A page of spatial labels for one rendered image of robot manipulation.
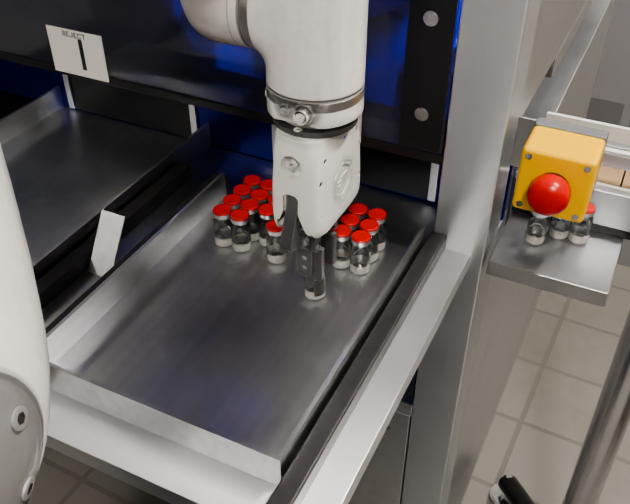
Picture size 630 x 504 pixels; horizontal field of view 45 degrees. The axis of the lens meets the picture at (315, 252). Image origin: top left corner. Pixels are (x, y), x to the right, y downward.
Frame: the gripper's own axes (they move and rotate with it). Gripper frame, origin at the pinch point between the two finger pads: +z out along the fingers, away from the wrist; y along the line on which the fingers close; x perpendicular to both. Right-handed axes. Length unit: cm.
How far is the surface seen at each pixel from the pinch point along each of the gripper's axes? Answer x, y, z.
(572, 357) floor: -26, 97, 93
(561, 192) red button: -20.9, 10.5, -6.9
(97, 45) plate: 35.8, 13.6, -9.9
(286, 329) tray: 0.3, -5.9, 5.8
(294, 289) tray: 2.3, -0.1, 5.7
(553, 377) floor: -23, 88, 93
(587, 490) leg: -34, 29, 56
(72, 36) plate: 39.5, 13.6, -10.4
